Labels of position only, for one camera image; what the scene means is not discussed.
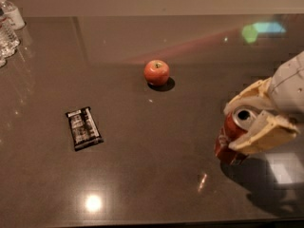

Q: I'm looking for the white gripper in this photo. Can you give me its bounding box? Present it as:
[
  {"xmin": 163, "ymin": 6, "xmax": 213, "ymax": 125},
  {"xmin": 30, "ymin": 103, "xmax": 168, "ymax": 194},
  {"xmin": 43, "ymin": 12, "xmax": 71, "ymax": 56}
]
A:
[{"xmin": 223, "ymin": 51, "xmax": 304, "ymax": 155}]

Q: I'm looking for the red coke can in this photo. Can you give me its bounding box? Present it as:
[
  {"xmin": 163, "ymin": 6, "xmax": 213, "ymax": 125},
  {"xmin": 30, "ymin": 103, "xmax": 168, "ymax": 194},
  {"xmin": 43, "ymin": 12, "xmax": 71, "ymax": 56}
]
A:
[{"xmin": 214, "ymin": 105, "xmax": 260, "ymax": 165}]

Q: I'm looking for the red apple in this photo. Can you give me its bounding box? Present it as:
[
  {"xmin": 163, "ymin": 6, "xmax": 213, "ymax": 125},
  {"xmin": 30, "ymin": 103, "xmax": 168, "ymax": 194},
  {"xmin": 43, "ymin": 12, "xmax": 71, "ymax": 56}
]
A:
[{"xmin": 143, "ymin": 60, "xmax": 170, "ymax": 86}]

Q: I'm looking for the black snack bar wrapper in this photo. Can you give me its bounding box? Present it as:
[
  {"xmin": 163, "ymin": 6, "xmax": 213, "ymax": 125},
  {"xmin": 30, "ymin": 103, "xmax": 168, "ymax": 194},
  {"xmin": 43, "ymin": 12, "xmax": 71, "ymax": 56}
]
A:
[{"xmin": 66, "ymin": 106, "xmax": 104, "ymax": 151}]

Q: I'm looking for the clear ribbed water bottle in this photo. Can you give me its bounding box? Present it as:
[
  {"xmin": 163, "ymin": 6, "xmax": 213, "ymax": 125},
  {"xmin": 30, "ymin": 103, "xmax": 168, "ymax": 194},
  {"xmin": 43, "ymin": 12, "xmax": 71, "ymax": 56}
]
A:
[{"xmin": 0, "ymin": 9, "xmax": 20, "ymax": 58}]

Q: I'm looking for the clear bottle white label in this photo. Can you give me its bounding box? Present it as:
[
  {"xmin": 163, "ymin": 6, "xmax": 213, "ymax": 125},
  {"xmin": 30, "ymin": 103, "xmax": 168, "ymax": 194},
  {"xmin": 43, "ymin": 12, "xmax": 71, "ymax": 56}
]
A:
[{"xmin": 0, "ymin": 0, "xmax": 26, "ymax": 30}]

